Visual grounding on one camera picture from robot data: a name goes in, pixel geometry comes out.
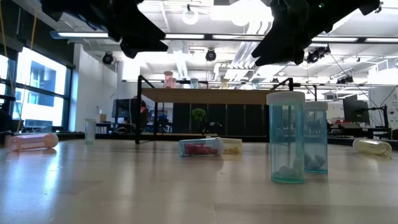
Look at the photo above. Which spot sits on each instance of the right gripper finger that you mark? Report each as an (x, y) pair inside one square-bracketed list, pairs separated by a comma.
[(270, 46), (276, 59)]

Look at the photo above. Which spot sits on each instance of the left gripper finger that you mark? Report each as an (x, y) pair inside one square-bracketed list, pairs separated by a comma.
[(149, 46), (140, 28)]

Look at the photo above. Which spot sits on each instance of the blue medicine bottle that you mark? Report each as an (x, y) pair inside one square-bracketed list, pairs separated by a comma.
[(255, 84)]

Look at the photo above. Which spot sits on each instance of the short pink medicine bottle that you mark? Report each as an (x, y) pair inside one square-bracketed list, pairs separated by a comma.
[(168, 79)]

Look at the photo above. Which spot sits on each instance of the yellow medicine bottle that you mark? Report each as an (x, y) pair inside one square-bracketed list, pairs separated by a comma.
[(235, 145), (224, 84), (373, 147)]

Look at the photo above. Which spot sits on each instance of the green bottle with red pills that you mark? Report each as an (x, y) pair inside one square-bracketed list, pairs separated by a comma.
[(194, 83)]

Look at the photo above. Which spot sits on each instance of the green bottle with white pills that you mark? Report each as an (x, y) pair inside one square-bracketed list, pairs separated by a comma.
[(286, 140)]

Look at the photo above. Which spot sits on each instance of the blue bottle with red pills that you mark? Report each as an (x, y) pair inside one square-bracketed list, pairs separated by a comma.
[(200, 149)]

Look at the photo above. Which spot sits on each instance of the long ceiling light bar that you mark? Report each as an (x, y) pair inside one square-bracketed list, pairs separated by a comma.
[(81, 35)]

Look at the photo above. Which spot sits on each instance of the black ceiling spotlight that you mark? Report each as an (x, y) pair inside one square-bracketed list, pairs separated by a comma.
[(108, 58), (211, 55), (314, 57)]

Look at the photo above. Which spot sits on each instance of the person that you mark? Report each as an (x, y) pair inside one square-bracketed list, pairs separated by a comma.
[(144, 112)]

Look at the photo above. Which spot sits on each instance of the black computer monitor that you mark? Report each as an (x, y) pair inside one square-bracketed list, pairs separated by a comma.
[(124, 108), (354, 110)]

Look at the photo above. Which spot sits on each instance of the black cabinet row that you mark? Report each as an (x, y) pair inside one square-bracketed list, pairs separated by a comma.
[(236, 119)]

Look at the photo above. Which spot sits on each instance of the small green tree plant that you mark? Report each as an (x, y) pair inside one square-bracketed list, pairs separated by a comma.
[(199, 114)]

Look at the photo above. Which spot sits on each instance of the blue bottle with white pills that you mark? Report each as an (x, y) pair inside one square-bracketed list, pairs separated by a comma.
[(317, 140)]

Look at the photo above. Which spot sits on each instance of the small clear vial left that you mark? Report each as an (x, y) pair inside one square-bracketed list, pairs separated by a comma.
[(90, 132)]

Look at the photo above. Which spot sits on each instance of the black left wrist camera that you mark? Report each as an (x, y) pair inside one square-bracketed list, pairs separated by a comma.
[(129, 53)]

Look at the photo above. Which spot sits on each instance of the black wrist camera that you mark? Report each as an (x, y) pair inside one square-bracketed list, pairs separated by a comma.
[(129, 53), (299, 56)]

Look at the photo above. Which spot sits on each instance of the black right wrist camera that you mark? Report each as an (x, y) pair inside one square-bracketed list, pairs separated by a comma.
[(299, 56)]

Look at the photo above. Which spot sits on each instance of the wooden shelf black frame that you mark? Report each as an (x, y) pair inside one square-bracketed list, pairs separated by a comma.
[(202, 96)]

